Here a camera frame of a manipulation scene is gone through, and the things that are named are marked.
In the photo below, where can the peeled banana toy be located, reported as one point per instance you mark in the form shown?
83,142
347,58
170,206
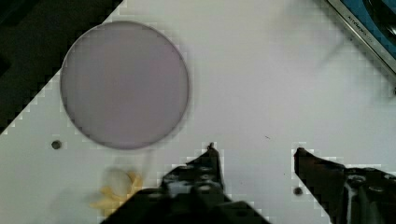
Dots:
119,187

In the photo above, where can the black toaster oven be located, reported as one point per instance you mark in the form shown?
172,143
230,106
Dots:
373,22

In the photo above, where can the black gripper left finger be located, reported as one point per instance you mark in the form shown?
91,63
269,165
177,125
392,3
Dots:
204,172

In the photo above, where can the round grey plate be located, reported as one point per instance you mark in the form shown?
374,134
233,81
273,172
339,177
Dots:
124,85

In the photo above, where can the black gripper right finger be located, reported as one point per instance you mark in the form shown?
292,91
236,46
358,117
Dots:
348,195

